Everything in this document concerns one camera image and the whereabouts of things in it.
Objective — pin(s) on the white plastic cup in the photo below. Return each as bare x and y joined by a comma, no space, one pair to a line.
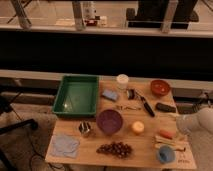
122,81

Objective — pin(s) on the green plastic tray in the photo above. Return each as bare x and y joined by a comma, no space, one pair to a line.
77,97

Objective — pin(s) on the blue cloth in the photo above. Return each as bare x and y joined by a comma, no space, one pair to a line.
64,146

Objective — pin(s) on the wooden spatula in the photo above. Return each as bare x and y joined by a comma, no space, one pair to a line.
169,141

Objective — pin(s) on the yellow candle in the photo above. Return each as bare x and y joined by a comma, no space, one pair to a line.
138,127

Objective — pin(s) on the black handled knife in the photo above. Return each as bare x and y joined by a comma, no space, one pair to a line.
146,105

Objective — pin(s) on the wooden spoon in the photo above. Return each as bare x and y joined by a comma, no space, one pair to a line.
174,147

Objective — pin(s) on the bunch of dark grapes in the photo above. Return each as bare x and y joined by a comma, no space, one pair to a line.
118,149

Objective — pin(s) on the purple bowl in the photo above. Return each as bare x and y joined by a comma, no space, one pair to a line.
109,121

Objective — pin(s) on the black chair base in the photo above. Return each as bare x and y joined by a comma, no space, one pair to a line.
6,107

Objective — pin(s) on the black rectangular block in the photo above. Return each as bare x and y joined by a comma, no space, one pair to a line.
165,108

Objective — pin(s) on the blue plastic cup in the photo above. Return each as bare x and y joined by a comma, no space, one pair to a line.
165,154

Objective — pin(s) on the small metal cup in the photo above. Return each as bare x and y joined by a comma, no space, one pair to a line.
85,129

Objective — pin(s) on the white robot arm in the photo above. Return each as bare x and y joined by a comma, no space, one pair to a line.
202,120

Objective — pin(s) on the blue sponge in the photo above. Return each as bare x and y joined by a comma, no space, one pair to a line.
110,95

